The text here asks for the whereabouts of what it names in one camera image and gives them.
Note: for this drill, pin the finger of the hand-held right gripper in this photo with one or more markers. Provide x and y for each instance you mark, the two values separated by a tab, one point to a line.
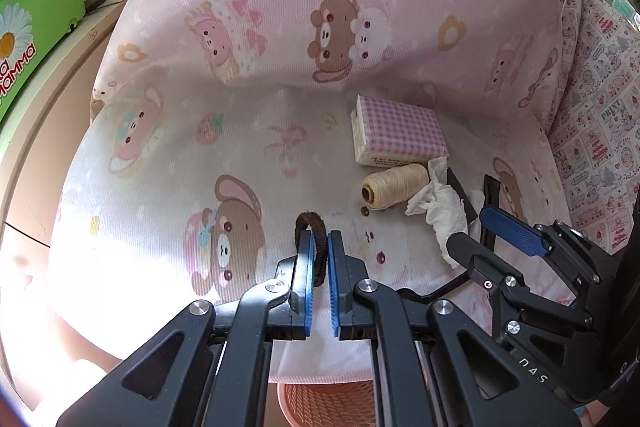
515	232
480	262

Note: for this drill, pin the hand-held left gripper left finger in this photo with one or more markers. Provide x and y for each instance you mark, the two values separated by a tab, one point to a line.
302	287

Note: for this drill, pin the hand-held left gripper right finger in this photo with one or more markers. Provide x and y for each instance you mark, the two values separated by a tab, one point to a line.
334	292

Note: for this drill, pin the long black wrapper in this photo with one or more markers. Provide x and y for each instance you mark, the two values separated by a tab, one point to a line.
491	192

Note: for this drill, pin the white tissue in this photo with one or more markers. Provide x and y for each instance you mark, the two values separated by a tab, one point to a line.
445	207

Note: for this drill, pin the short black wrapper piece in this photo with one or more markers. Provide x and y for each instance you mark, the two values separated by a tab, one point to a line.
459	189

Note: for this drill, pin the pink perforated plastic basket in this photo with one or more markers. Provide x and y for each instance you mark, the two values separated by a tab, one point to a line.
325	402

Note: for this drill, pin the cream thread spool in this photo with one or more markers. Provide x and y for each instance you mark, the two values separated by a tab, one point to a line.
395	184

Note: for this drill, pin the pink cartoon printed pillow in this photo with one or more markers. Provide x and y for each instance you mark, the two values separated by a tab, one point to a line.
595	107

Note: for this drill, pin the pink checked tissue pack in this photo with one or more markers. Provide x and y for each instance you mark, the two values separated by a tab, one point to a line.
400	127

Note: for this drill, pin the pink bear printed tablecloth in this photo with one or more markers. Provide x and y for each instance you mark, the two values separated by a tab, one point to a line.
250	32

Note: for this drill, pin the green daisy printed box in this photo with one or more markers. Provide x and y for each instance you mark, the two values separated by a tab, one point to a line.
30	7

